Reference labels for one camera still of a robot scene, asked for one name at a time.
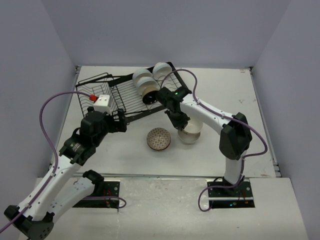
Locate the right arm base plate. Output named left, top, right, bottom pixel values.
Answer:
left=207, top=180, right=255, bottom=209

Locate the black wire dish rack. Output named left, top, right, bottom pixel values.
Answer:
left=75, top=72, right=187, bottom=123

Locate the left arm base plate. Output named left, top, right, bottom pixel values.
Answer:
left=73, top=181, right=120, bottom=209

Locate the white bowl back right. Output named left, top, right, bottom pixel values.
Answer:
left=152, top=62, right=172, bottom=80

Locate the tan bowl with branch motif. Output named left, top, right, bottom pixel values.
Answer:
left=181, top=118, right=204, bottom=135

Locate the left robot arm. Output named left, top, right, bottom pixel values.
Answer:
left=4, top=107, right=127, bottom=240

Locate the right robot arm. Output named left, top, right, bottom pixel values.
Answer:
left=156, top=87, right=252, bottom=197

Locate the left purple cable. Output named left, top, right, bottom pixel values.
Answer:
left=0, top=91, right=127, bottom=233

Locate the black glazed tan bowl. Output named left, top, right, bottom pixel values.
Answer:
left=142, top=87, right=159, bottom=105

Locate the white bowl back left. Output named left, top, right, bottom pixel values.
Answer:
left=132, top=68, right=153, bottom=87

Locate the brown lattice patterned bowl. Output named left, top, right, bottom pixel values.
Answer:
left=146, top=127, right=171, bottom=147

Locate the tan bowl white inside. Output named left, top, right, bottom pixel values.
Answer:
left=177, top=131, right=201, bottom=145

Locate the white bowl middle left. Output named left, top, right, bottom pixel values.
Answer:
left=136, top=76, right=159, bottom=96

